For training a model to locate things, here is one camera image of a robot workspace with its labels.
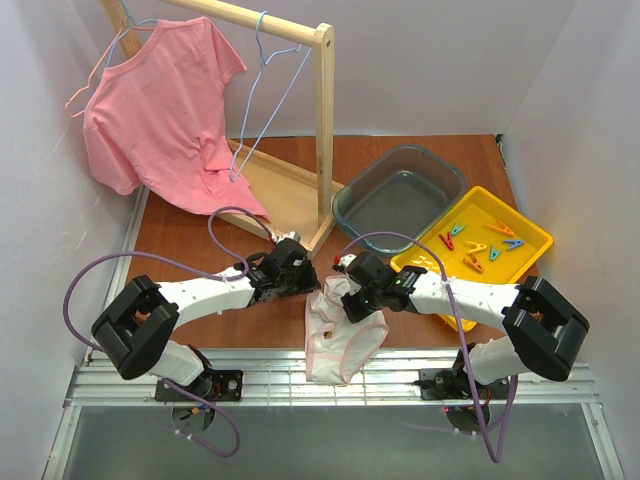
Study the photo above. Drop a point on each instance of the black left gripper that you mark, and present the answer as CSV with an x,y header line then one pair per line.
x,y
304,280

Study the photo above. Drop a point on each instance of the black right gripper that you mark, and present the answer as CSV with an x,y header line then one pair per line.
x,y
354,308

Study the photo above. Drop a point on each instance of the white pink-trimmed underwear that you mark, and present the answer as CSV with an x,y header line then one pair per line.
x,y
335,348

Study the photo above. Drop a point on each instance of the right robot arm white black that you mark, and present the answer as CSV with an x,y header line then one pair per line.
x,y
543,331

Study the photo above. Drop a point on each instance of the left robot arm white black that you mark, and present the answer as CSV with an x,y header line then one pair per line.
x,y
135,329

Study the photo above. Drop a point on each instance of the wooden clothes rack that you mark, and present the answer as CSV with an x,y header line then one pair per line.
x,y
296,199

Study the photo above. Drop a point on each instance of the red clothespin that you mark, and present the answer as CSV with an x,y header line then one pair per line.
x,y
448,241

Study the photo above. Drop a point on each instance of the orange clothespin near front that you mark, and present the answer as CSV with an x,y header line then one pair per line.
x,y
473,264

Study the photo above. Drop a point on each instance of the orange clothespin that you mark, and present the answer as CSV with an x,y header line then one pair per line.
x,y
473,264
500,228

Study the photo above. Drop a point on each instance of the teal clothespin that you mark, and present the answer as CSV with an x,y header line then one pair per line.
x,y
457,229

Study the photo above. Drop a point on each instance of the teal transparent plastic tub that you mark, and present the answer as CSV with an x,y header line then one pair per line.
x,y
406,191

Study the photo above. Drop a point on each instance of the yellow clothespin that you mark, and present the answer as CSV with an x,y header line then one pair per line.
x,y
474,247

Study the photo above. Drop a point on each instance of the yellow plastic tray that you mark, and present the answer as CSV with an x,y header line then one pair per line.
x,y
474,210

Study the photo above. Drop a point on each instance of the green clothespin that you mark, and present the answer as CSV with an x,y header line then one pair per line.
x,y
494,253

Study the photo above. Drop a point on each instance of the blue clothespin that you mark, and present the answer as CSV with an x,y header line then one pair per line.
x,y
512,244

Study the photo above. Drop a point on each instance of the pink t-shirt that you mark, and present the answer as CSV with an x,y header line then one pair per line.
x,y
157,120

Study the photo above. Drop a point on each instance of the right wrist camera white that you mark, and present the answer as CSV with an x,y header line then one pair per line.
x,y
341,263

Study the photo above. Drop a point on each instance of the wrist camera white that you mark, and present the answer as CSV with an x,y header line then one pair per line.
x,y
341,263
292,235

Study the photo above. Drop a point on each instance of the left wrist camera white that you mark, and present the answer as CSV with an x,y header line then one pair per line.
x,y
292,235

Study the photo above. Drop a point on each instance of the aluminium mounting rail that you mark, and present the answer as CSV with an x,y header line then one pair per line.
x,y
274,378

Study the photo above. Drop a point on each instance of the pink wire hanger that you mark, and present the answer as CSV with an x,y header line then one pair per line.
x,y
129,26

